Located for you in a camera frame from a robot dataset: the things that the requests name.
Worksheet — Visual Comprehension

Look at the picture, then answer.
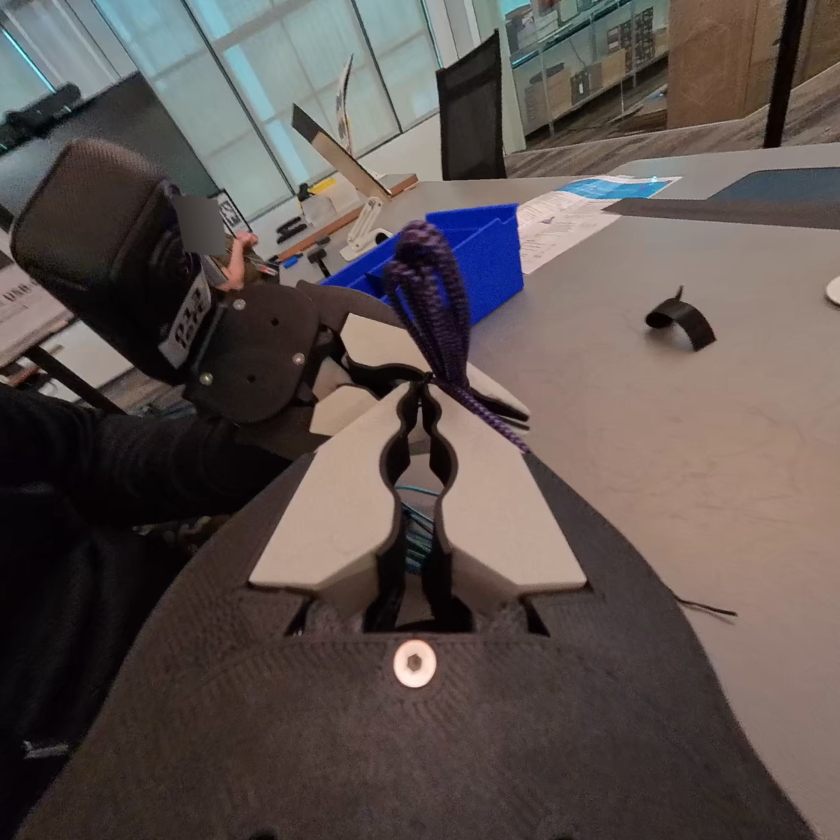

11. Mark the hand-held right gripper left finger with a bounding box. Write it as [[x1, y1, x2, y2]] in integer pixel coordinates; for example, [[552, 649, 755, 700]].
[[248, 382, 419, 616]]

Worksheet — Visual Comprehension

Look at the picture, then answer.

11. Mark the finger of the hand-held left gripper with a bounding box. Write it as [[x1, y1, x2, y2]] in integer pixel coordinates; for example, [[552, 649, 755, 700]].
[[307, 382, 393, 438], [341, 312, 532, 423]]

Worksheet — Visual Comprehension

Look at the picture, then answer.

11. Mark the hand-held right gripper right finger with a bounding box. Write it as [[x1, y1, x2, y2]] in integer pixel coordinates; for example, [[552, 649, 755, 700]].
[[422, 382, 588, 613]]

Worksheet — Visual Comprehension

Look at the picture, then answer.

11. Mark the purple braided usb cable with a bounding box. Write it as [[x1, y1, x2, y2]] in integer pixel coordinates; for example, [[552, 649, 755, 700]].
[[382, 220, 534, 455]]

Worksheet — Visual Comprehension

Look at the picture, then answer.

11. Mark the teal braided usb cable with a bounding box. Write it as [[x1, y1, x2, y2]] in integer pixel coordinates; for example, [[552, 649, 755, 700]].
[[394, 484, 442, 573]]

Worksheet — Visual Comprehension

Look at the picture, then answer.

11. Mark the person's left forearm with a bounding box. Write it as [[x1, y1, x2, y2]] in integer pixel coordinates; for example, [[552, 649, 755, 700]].
[[79, 410, 316, 532]]

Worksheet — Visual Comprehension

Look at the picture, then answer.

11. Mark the white folding desk stand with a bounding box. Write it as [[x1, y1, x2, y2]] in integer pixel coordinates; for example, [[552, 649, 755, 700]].
[[340, 196, 396, 257]]

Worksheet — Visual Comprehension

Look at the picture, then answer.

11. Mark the plain blue plastic bin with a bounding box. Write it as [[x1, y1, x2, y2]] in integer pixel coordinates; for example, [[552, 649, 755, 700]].
[[319, 202, 526, 327]]

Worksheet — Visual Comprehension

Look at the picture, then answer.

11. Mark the tilted dark desk board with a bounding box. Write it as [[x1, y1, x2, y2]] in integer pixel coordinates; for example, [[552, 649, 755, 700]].
[[290, 103, 419, 199]]

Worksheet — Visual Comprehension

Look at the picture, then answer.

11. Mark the black thread scrap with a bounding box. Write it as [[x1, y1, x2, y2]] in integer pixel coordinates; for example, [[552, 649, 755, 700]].
[[675, 594, 739, 619]]

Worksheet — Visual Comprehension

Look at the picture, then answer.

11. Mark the white printed paper sheet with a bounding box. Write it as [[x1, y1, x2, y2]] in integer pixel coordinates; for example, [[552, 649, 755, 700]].
[[515, 174, 685, 277]]

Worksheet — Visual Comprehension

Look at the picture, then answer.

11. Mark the black mesh office chair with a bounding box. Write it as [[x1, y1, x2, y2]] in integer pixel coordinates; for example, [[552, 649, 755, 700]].
[[434, 28, 509, 182]]

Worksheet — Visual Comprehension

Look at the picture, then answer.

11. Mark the brown cardboard box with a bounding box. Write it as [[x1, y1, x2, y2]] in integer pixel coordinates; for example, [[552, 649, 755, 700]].
[[667, 0, 788, 130]]

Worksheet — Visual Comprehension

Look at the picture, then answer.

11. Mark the black metal pole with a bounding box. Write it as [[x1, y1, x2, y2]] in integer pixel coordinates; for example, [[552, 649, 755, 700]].
[[763, 0, 809, 150]]

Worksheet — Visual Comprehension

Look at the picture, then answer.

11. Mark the black velcro strap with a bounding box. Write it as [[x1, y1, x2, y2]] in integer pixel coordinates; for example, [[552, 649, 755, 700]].
[[644, 284, 718, 353]]

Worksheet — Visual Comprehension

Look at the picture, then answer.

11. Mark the dark table cable hatch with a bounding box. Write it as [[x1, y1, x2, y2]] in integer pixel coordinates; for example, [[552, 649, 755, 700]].
[[602, 166, 840, 231]]

